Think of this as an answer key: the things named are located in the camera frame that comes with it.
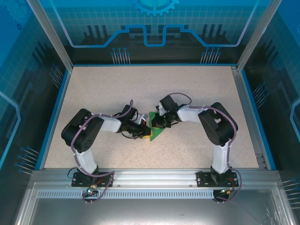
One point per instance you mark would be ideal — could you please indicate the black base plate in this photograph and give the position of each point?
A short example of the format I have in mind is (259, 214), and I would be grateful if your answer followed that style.
(204, 179)
(78, 181)

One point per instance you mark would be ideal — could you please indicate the right blue side panel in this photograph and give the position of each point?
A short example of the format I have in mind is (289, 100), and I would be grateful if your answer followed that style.
(286, 93)

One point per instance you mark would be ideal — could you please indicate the metal tray surface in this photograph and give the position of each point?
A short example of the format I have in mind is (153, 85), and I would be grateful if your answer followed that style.
(152, 211)

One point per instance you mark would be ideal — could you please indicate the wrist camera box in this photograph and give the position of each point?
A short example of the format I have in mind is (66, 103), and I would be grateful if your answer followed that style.
(143, 118)
(161, 110)

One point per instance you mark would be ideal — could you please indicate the aluminium mounting rail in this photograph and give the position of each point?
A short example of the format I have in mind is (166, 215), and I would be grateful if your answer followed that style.
(154, 177)

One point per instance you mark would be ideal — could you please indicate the blue printed rear panel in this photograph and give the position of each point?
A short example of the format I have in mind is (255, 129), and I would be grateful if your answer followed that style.
(150, 28)

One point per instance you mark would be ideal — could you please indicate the right aluminium corner post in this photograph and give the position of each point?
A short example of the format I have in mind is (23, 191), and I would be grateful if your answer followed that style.
(257, 35)

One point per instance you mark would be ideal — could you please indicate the aluminium corner post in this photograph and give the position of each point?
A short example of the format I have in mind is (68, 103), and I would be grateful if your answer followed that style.
(257, 35)
(54, 39)

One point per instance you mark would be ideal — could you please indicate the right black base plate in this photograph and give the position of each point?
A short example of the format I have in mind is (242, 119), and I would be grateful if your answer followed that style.
(204, 179)

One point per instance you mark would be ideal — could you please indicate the left aluminium corner post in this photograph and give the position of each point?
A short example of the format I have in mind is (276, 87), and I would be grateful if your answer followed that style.
(54, 39)

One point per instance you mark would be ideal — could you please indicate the left blue side panel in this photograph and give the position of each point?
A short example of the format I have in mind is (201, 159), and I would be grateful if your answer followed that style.
(14, 82)

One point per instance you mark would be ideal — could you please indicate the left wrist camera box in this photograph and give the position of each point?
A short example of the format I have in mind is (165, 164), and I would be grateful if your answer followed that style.
(143, 118)

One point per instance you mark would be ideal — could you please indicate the green square paper sheet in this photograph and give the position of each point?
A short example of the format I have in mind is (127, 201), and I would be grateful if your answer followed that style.
(156, 134)

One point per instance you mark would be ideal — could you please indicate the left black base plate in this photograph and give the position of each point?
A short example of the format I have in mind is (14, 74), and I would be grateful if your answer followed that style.
(78, 181)

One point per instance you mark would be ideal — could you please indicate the blue side panel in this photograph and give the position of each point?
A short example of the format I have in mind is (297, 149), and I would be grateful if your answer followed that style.
(14, 82)
(286, 93)

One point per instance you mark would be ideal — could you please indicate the blue table border frame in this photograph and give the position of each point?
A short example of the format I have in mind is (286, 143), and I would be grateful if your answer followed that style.
(270, 165)

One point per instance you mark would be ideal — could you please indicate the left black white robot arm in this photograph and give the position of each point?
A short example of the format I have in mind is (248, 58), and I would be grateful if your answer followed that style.
(82, 136)

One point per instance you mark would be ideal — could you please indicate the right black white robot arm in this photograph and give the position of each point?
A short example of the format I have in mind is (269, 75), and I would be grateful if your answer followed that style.
(218, 126)

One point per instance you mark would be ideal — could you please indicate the aluminium side rail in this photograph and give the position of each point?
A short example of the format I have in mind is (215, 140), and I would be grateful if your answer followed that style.
(246, 112)

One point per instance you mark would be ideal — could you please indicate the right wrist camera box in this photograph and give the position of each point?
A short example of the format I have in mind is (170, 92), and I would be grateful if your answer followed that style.
(161, 110)

